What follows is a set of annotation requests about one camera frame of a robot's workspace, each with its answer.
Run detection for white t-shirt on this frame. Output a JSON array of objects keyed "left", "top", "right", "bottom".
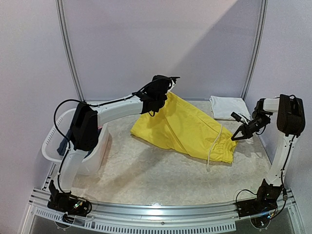
[{"left": 209, "top": 96, "right": 251, "bottom": 120}]

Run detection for yellow garment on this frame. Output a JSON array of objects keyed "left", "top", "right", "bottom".
[{"left": 130, "top": 92, "right": 237, "bottom": 163}]

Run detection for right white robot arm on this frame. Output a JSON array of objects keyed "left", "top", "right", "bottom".
[{"left": 231, "top": 94, "right": 306, "bottom": 188}]

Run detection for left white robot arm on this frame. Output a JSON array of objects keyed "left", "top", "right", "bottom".
[{"left": 49, "top": 75, "right": 178, "bottom": 212}]

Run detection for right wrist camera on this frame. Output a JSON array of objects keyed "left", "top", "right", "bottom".
[{"left": 231, "top": 112, "right": 249, "bottom": 123}]

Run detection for white drawstring cord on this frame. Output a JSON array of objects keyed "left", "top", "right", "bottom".
[{"left": 206, "top": 124, "right": 223, "bottom": 173}]

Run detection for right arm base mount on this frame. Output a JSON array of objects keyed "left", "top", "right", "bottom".
[{"left": 234, "top": 193, "right": 288, "bottom": 219}]

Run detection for front aluminium rail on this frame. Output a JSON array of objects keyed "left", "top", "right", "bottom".
[{"left": 21, "top": 189, "right": 305, "bottom": 234}]

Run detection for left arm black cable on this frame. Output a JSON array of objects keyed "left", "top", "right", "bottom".
[{"left": 53, "top": 98, "right": 83, "bottom": 144}]

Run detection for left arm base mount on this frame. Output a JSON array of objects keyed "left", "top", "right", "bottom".
[{"left": 47, "top": 180, "right": 92, "bottom": 217}]

